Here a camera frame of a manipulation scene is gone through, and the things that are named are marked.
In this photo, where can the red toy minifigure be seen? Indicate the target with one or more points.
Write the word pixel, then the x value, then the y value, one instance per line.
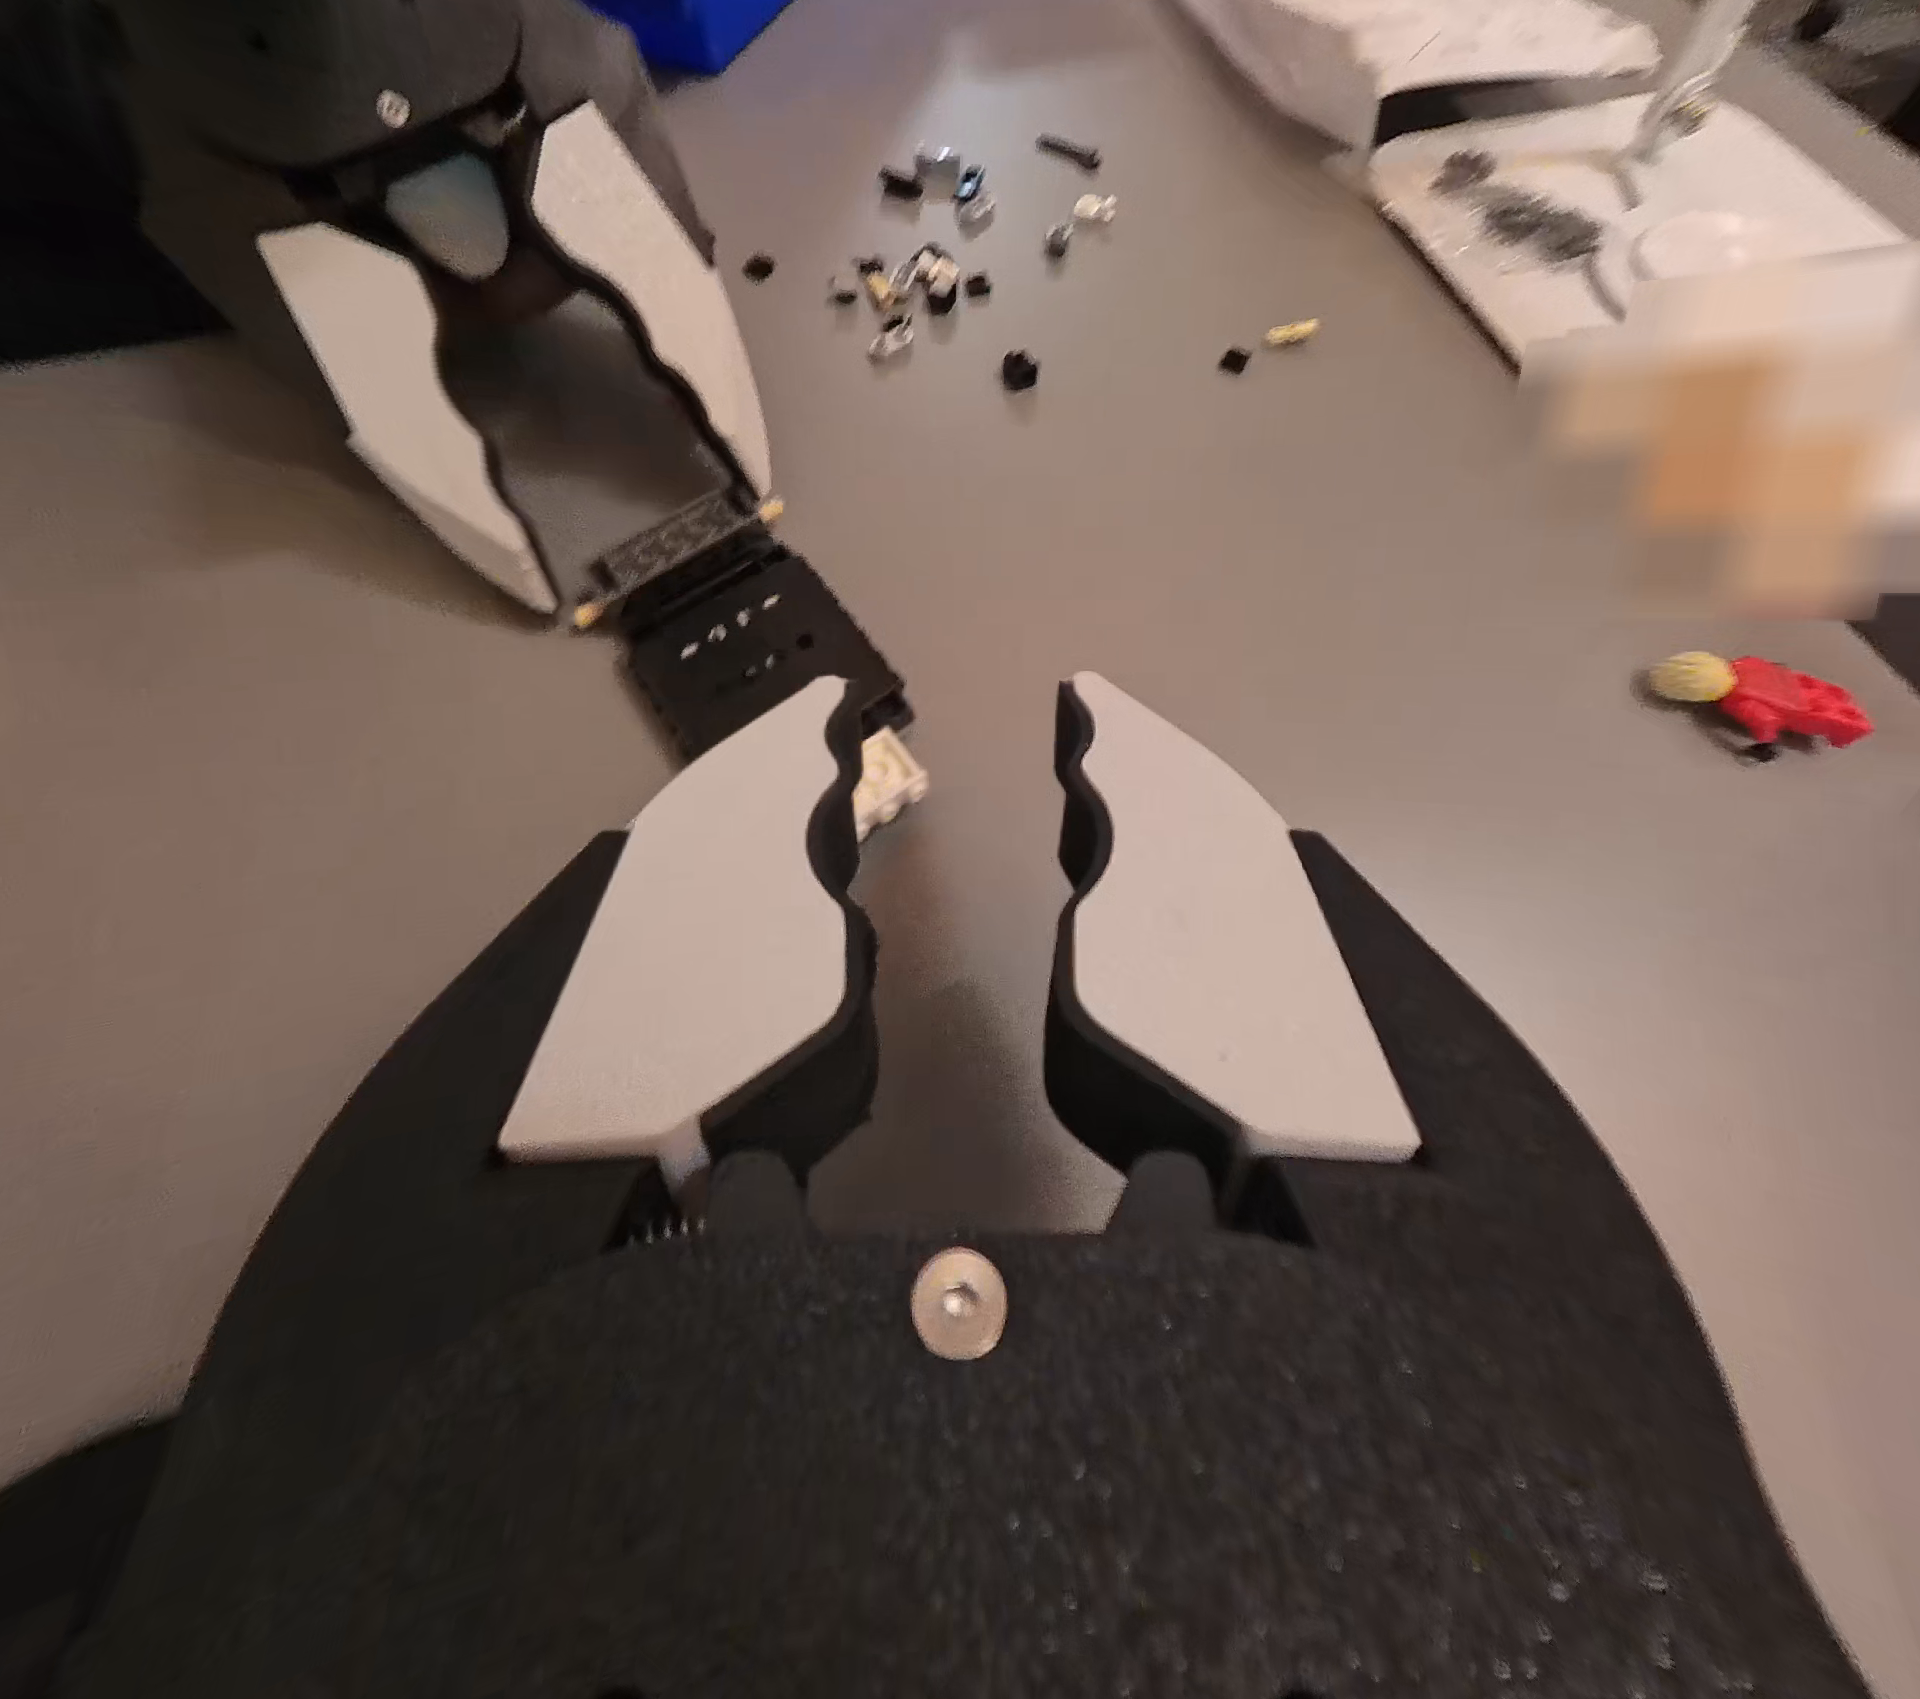
pixel 1784 702

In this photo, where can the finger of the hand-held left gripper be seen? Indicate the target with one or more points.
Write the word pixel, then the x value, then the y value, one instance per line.
pixel 393 411
pixel 644 233

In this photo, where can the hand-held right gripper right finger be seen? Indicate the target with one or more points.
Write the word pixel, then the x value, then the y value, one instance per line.
pixel 1216 965

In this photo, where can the grey desk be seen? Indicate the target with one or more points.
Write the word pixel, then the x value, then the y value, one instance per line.
pixel 1351 531

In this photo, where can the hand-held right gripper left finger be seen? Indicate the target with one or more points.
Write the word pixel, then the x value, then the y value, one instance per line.
pixel 690 965

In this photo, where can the tan toy connector pin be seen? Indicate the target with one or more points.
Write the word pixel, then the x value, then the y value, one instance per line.
pixel 1290 334

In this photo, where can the scattered small toy bricks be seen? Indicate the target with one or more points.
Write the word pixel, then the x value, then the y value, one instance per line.
pixel 1020 370

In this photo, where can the dark toy brick assembly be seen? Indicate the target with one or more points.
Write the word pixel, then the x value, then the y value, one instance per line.
pixel 747 653

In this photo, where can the clear bag of black gears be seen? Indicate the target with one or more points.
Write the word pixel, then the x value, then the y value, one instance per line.
pixel 1517 212

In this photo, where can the white book stand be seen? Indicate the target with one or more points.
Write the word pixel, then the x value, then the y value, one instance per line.
pixel 1768 167

